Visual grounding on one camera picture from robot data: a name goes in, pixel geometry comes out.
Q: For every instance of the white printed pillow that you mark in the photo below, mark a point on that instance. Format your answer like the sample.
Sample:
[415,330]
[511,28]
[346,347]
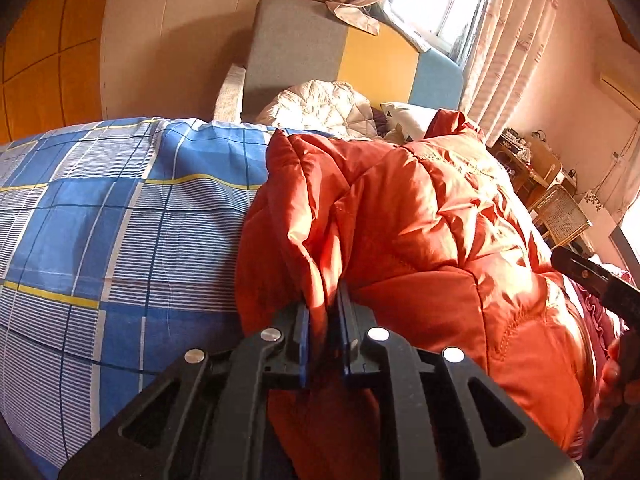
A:
[406,122]

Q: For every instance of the white air conditioner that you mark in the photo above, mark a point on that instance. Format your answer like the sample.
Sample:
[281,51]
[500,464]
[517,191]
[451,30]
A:
[624,96]

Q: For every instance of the person's right hand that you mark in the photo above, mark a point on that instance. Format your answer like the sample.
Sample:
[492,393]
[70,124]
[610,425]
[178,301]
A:
[611,391]

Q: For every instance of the maroon cloth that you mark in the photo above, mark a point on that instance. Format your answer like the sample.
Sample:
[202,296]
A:
[604,326]

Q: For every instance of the wooden rattan chair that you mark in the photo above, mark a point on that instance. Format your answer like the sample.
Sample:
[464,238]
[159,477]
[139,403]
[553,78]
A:
[558,217]

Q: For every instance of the blue plaid bed sheet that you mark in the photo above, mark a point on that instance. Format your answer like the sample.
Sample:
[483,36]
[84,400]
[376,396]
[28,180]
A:
[119,243]

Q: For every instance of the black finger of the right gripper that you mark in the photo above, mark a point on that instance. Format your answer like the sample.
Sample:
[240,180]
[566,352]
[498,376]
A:
[585,272]

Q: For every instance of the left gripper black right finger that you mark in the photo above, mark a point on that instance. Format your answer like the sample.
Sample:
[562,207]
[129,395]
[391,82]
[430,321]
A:
[441,416]

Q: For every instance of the wooden desk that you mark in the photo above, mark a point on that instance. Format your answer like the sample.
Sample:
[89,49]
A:
[530,181]

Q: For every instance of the beige quilted jacket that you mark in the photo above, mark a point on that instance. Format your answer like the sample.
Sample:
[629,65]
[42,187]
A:
[331,107]

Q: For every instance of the desk clutter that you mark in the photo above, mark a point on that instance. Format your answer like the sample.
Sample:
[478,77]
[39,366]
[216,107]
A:
[514,143]

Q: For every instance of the white bed side rail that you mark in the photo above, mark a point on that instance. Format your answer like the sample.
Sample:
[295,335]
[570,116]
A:
[228,106]

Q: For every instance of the right pink curtain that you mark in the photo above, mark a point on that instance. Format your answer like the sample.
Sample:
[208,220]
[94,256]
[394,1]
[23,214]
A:
[510,44]

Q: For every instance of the grey yellow blue headboard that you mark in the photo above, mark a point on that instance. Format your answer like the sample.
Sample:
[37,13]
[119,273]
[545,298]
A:
[295,41]

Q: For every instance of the orange quilted down jacket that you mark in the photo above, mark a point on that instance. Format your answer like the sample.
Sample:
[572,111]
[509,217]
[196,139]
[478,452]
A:
[430,236]

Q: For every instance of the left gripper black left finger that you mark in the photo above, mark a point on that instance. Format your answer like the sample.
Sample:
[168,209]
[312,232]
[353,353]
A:
[205,416]

